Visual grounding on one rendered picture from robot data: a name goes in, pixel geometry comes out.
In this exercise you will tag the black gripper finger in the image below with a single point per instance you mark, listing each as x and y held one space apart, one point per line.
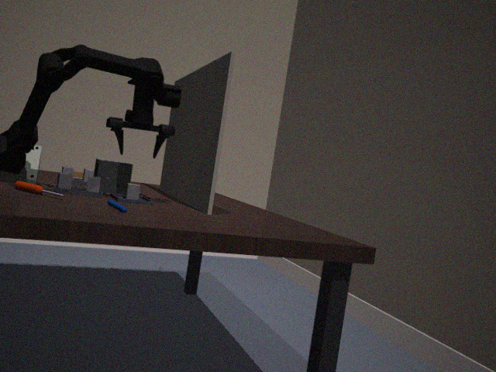
119 136
159 142

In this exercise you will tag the orange-handled screwdriver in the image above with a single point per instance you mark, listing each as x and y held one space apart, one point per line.
33 188

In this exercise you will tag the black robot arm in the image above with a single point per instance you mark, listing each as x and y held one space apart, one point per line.
146 75

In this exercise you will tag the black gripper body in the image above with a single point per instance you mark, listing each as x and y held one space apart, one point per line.
142 114

